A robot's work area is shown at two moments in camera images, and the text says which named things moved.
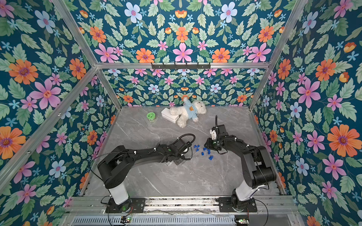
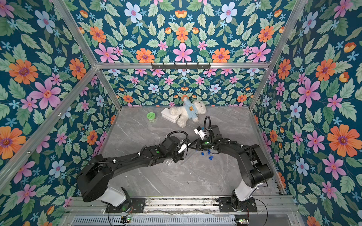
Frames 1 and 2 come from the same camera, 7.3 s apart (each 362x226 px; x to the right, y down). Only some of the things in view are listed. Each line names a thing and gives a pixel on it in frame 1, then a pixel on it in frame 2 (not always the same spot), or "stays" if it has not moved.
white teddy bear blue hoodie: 188,110 stays
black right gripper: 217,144 → 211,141
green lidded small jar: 151,117 stays
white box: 166,114 stays
